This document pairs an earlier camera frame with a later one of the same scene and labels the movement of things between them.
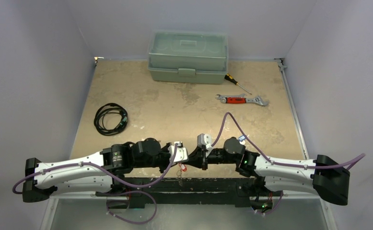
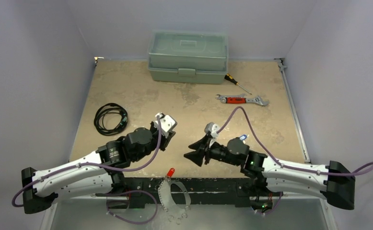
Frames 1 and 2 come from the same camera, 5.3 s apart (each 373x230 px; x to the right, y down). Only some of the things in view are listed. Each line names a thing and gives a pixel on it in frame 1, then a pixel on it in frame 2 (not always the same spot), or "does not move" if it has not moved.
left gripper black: [165, 148] -> [165, 140]
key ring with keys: [179, 173] -> [174, 212]
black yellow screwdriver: [228, 76] does not move
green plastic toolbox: [182, 57] does not move
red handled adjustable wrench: [262, 100] does not move
